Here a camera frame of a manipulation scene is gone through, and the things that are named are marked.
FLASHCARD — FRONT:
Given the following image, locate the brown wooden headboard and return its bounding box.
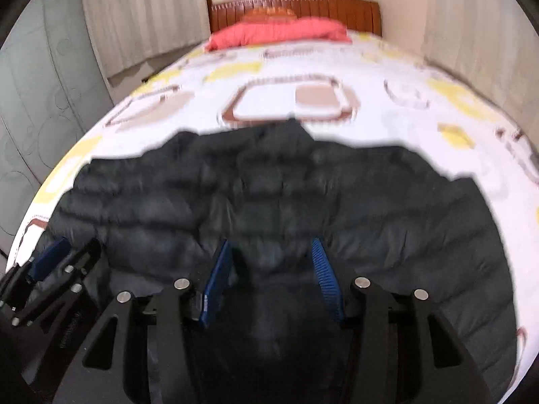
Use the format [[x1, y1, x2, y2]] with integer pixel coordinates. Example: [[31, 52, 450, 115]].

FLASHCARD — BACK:
[[209, 0, 383, 37]]

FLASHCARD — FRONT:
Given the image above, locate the black puffer jacket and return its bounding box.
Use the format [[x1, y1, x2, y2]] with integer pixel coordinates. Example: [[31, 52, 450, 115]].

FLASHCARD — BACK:
[[40, 118, 521, 404]]

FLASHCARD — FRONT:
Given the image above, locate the bed with patterned white sheet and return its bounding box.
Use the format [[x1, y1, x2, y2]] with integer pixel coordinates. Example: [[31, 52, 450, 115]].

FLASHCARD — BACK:
[[6, 29, 539, 388]]

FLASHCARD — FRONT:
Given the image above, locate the frosted glass sliding wardrobe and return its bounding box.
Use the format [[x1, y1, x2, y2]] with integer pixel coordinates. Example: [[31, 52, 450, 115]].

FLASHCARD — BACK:
[[0, 0, 115, 259]]

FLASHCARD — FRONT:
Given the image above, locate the orange cushion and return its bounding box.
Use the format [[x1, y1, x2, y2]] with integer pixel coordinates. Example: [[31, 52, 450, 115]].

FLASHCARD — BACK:
[[240, 6, 298, 23]]

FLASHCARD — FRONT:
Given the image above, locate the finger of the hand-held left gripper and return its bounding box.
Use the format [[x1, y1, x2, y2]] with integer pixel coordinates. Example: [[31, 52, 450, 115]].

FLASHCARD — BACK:
[[0, 236, 71, 312], [12, 239, 102, 327]]

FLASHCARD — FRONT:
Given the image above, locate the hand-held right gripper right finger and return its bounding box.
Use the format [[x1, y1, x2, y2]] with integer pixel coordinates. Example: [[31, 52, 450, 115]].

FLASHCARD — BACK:
[[311, 237, 494, 404]]

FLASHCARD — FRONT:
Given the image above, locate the cream curtain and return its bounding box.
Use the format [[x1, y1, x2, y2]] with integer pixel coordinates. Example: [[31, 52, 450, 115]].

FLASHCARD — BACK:
[[80, 0, 211, 80], [422, 0, 539, 146]]

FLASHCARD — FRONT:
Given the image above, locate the pink pillow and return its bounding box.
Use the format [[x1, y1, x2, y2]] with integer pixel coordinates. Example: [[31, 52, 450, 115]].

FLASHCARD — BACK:
[[206, 17, 353, 52]]

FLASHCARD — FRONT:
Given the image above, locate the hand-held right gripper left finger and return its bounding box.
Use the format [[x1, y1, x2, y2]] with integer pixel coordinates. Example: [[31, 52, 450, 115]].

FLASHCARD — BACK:
[[53, 240, 235, 404]]

